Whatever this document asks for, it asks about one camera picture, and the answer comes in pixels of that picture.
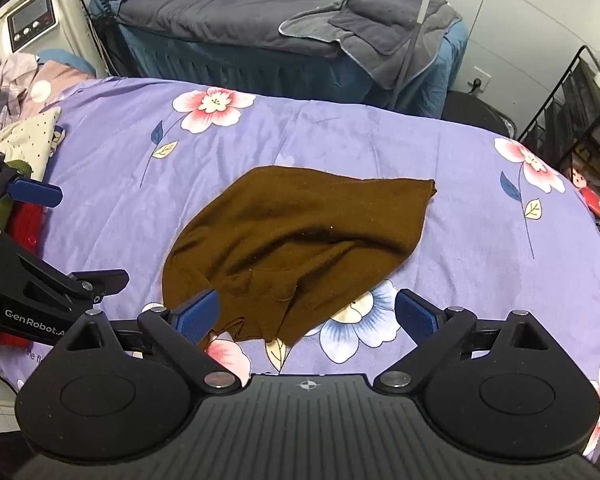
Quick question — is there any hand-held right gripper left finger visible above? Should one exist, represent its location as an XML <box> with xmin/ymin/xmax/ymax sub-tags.
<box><xmin>55</xmin><ymin>290</ymin><xmax>243</xmax><ymax>394</ymax></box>

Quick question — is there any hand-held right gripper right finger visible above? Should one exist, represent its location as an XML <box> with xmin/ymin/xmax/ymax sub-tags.
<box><xmin>374</xmin><ymin>289</ymin><xmax>551</xmax><ymax>394</ymax></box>

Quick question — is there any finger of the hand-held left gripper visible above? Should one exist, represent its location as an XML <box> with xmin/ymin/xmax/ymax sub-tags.
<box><xmin>69</xmin><ymin>268</ymin><xmax>130</xmax><ymax>306</ymax></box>
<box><xmin>6</xmin><ymin>177</ymin><xmax>64</xmax><ymax>209</ymax></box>

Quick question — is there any brown knitted garment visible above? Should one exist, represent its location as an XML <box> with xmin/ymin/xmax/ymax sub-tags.
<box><xmin>162</xmin><ymin>164</ymin><xmax>437</xmax><ymax>349</ymax></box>

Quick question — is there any green cloth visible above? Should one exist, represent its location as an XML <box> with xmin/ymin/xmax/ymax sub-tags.
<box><xmin>0</xmin><ymin>159</ymin><xmax>34</xmax><ymax>231</ymax></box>

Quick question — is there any red cloth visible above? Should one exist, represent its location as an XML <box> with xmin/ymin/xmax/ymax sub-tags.
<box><xmin>0</xmin><ymin>202</ymin><xmax>49</xmax><ymax>350</ymax></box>

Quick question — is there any cream polka-dot cloth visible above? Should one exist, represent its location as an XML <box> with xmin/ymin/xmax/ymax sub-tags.
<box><xmin>0</xmin><ymin>106</ymin><xmax>64</xmax><ymax>182</ymax></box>

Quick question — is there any purple floral bedsheet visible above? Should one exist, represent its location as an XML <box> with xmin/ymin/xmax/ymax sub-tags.
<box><xmin>0</xmin><ymin>76</ymin><xmax>600</xmax><ymax>467</ymax></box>

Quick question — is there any white machine with display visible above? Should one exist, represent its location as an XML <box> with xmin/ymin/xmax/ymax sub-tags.
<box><xmin>0</xmin><ymin>0</ymin><xmax>109</xmax><ymax>79</ymax></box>

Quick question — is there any black stool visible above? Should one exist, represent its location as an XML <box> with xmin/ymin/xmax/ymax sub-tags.
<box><xmin>442</xmin><ymin>90</ymin><xmax>519</xmax><ymax>139</ymax></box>

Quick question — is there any red cartoon figure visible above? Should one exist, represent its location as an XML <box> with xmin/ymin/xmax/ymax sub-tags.
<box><xmin>569</xmin><ymin>164</ymin><xmax>600</xmax><ymax>217</ymax></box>

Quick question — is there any massage bed with grey cover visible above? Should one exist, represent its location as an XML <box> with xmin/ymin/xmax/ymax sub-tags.
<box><xmin>87</xmin><ymin>0</ymin><xmax>470</xmax><ymax>122</ymax></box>

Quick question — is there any black metal rack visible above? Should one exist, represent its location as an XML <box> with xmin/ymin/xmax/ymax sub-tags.
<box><xmin>517</xmin><ymin>44</ymin><xmax>600</xmax><ymax>261</ymax></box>

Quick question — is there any grey towel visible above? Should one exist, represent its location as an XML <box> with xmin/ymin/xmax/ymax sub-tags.
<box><xmin>278</xmin><ymin>0</ymin><xmax>464</xmax><ymax>102</ymax></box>

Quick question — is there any white wall socket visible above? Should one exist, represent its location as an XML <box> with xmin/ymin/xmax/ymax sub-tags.
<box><xmin>467</xmin><ymin>65</ymin><xmax>494</xmax><ymax>94</ymax></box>

